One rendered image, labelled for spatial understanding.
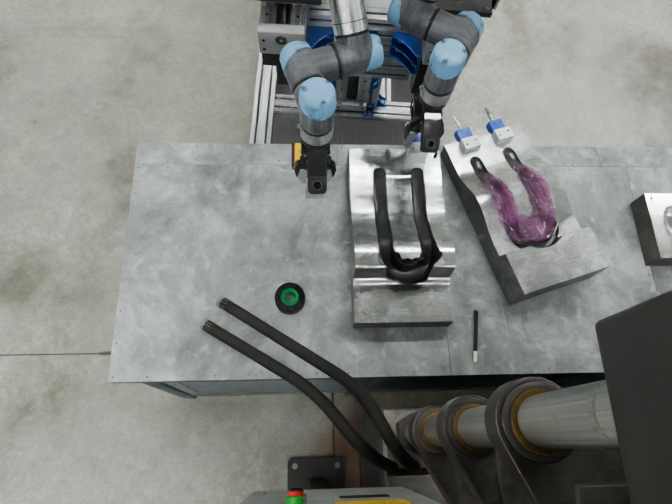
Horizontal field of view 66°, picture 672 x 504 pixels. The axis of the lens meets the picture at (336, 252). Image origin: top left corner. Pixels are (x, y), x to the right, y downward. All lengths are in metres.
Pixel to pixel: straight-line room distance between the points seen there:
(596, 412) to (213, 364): 1.05
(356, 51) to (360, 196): 0.43
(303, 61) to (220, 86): 1.64
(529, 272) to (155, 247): 1.01
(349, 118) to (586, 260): 1.28
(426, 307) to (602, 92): 2.04
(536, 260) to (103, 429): 1.70
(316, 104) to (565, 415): 0.75
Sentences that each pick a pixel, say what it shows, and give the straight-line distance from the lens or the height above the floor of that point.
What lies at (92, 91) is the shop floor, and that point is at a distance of 2.91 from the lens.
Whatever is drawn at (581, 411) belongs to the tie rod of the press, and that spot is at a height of 1.69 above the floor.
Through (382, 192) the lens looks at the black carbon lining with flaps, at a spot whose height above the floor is 0.88.
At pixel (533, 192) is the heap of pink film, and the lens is 1.53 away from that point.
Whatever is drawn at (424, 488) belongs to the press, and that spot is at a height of 0.79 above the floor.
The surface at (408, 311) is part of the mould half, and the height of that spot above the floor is 0.86.
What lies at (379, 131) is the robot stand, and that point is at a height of 0.21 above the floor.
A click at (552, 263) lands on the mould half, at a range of 1.48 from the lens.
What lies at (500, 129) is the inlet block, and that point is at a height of 0.88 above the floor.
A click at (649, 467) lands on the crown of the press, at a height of 1.84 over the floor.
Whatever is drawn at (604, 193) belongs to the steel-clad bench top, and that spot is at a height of 0.80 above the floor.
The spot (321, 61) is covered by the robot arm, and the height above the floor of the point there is 1.28.
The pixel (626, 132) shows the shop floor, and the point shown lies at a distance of 3.08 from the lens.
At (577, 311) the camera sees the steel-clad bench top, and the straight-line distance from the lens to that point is 1.59.
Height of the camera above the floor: 2.16
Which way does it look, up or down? 69 degrees down
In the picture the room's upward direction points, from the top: 9 degrees clockwise
